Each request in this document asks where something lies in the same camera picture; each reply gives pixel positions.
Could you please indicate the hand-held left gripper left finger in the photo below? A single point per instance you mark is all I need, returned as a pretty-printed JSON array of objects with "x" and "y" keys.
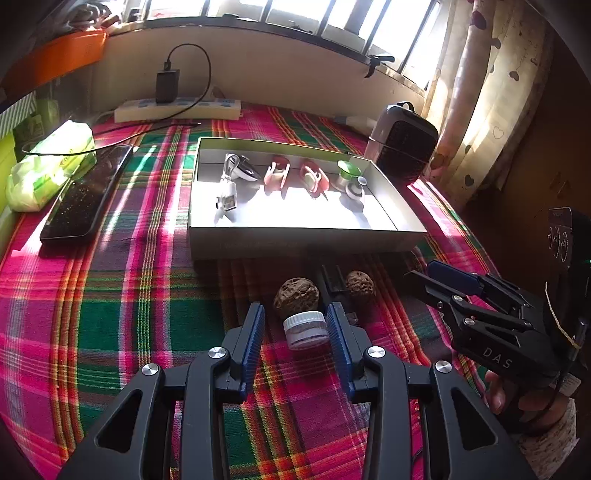
[{"x": 249, "y": 350}]

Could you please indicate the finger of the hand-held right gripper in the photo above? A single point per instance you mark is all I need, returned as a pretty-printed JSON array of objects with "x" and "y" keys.
[
  {"x": 438, "y": 293},
  {"x": 457, "y": 274}
]

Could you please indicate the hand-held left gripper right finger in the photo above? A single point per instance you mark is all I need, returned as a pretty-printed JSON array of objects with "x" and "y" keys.
[{"x": 339, "y": 350}]

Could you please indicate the small clear jar white lid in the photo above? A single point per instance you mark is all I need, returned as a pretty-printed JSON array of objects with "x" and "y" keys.
[{"x": 304, "y": 330}]

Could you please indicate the cardboard box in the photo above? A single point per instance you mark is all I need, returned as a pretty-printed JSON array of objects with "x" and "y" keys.
[{"x": 300, "y": 212}]

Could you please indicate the green and white suction hook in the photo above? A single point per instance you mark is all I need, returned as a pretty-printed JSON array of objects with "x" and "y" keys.
[{"x": 348, "y": 168}]

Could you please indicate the pale pink clip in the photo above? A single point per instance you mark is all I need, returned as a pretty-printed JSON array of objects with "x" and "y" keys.
[{"x": 277, "y": 174}]

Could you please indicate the person's right hand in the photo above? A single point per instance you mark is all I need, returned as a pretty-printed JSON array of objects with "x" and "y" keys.
[{"x": 497, "y": 392}]

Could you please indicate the small walnut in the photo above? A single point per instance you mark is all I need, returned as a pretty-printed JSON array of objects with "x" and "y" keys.
[{"x": 360, "y": 285}]

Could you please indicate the large walnut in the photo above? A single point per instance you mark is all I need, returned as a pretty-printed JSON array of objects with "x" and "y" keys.
[{"x": 295, "y": 297}]

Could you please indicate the grey and black heater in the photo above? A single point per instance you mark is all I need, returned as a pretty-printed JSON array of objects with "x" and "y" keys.
[{"x": 406, "y": 147}]

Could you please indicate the heart print curtain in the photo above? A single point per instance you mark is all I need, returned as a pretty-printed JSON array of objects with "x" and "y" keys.
[{"x": 480, "y": 115}]

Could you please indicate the coral pink clip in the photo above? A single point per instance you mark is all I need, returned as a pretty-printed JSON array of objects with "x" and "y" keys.
[{"x": 314, "y": 177}]

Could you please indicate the white clip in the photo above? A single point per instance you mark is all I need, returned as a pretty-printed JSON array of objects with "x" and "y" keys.
[{"x": 244, "y": 170}]

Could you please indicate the black smartphone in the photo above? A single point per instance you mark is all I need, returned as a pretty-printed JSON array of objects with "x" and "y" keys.
[{"x": 78, "y": 203}]

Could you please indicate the black clip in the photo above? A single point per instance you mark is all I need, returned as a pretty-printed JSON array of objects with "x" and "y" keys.
[{"x": 381, "y": 59}]

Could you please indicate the white power strip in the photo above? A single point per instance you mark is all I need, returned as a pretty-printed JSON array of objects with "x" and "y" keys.
[{"x": 138, "y": 110}]

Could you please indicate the green tissue pack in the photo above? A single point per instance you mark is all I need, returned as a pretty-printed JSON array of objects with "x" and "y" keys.
[{"x": 46, "y": 166}]

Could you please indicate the black charger adapter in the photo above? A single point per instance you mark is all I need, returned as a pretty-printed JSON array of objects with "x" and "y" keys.
[{"x": 167, "y": 85}]

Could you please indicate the yellow-green box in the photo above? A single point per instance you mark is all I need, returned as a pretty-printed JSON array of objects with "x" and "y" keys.
[{"x": 5, "y": 184}]

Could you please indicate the green packaging box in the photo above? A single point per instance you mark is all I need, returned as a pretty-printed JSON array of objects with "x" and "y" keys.
[{"x": 46, "y": 113}]

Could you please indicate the grey striped box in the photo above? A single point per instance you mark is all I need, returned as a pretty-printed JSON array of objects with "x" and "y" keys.
[{"x": 18, "y": 115}]

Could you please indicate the orange plastic container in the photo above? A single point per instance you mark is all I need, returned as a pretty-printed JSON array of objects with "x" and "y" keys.
[{"x": 60, "y": 53}]

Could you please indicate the window with dark frame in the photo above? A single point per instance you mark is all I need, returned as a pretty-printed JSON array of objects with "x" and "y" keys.
[{"x": 295, "y": 14}]

